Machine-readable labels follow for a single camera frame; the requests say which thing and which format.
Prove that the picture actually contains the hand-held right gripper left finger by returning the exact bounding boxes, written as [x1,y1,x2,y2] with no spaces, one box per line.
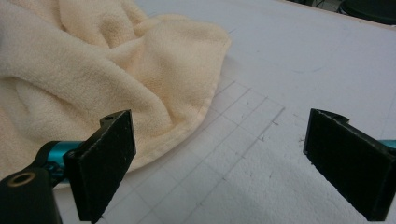
[63,109,137,224]

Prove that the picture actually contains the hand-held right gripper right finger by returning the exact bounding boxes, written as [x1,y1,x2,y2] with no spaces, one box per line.
[303,107,396,222]

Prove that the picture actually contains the cream fleece towel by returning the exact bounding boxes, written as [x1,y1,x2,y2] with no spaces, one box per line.
[0,0,233,182]

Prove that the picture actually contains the white foam mat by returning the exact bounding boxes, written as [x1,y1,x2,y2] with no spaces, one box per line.
[52,0,396,224]

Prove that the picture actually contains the black round stool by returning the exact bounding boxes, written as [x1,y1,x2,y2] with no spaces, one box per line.
[338,0,396,26]

